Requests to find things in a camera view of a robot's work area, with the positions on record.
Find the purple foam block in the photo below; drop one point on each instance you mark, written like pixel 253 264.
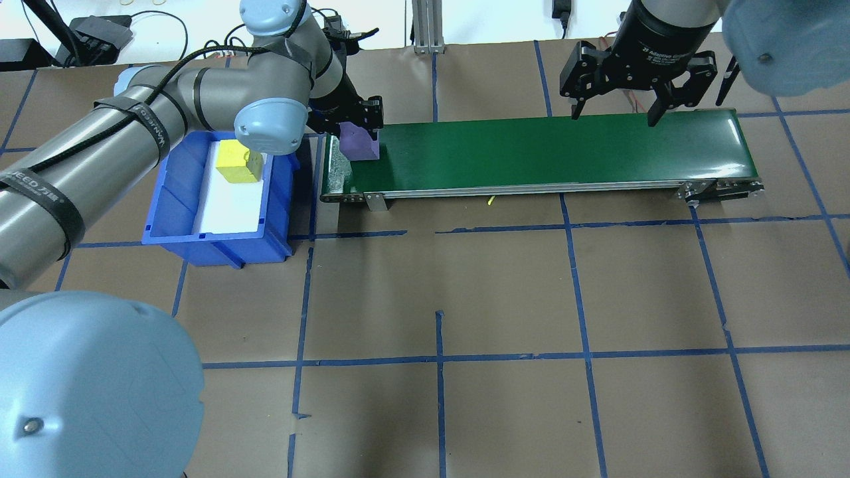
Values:
pixel 360 146

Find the yellow foam block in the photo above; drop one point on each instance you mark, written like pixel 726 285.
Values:
pixel 236 162

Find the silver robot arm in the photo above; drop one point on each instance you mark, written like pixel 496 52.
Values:
pixel 212 93
pixel 790 46

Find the green conveyor belt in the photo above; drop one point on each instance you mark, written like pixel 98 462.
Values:
pixel 531 153

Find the white foam pad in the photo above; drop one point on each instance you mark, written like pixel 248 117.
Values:
pixel 232 206

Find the blue plastic storage bin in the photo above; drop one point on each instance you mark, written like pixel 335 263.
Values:
pixel 172 206

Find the black tripod leg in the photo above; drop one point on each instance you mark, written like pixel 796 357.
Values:
pixel 56 30

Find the black flat box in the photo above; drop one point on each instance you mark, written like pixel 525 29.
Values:
pixel 23 54

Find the black bracket device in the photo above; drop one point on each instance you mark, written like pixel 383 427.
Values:
pixel 345 33

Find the aluminium frame post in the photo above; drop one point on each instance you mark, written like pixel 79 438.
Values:
pixel 428 26

